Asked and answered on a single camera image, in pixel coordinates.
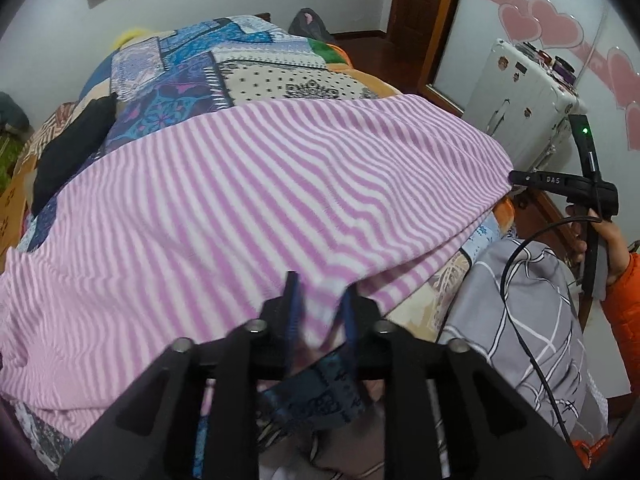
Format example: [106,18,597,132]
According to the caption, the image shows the black cable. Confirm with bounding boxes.
[502,216,603,443]

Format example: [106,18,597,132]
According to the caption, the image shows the grey patterned duvet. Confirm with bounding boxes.
[435,237,609,442]

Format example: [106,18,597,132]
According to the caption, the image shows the pink striped pants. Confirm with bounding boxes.
[0,94,515,441]

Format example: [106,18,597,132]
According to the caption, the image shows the black cloth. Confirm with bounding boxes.
[31,92,119,216]

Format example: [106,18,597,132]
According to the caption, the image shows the yellow foam arch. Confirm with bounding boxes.
[111,27,151,50]

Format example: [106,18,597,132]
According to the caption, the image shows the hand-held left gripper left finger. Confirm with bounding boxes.
[57,271,306,480]

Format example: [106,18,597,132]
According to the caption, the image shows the grey plush pillow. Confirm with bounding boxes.
[0,91,31,134]

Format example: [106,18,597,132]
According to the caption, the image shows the white suitcase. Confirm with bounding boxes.
[462,37,589,171]

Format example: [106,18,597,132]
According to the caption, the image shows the person's right hand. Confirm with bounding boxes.
[564,202,632,288]

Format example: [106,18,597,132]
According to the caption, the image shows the white wardrobe door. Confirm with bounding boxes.
[430,0,640,256]

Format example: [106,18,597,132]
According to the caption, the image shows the blue patchwork quilt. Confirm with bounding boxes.
[0,15,516,480]

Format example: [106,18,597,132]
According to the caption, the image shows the orange striped bedsheet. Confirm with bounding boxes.
[22,100,82,162]

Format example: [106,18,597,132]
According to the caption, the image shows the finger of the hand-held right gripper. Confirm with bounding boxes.
[508,170,549,190]

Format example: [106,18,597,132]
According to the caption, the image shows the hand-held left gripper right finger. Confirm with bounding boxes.
[340,285,587,480]

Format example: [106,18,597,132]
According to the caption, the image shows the grey bag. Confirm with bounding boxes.
[289,8,337,45]

